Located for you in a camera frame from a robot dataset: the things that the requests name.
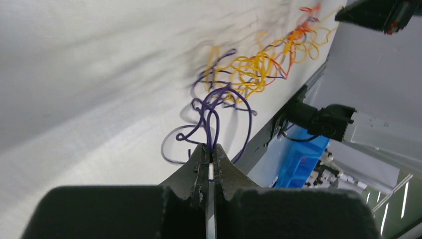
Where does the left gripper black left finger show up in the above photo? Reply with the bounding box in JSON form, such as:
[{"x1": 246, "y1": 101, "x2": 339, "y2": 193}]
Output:
[{"x1": 22, "y1": 144, "x2": 209, "y2": 239}]

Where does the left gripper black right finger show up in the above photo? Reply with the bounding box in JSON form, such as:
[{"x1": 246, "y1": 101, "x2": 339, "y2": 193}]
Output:
[{"x1": 212, "y1": 145, "x2": 381, "y2": 239}]

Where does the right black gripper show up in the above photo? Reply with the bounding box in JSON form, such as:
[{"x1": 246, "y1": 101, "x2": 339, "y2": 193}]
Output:
[{"x1": 334, "y1": 0, "x2": 422, "y2": 35}]

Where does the coloured wire bundle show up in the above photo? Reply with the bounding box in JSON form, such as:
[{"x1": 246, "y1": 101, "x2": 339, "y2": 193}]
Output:
[{"x1": 161, "y1": 2, "x2": 343, "y2": 165}]

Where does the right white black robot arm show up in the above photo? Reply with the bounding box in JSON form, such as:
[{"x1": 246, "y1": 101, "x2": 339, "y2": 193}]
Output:
[{"x1": 283, "y1": 0, "x2": 422, "y2": 175}]

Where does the blue plastic bin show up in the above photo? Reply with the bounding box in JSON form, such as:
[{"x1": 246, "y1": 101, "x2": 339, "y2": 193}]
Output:
[{"x1": 274, "y1": 136, "x2": 330, "y2": 188}]

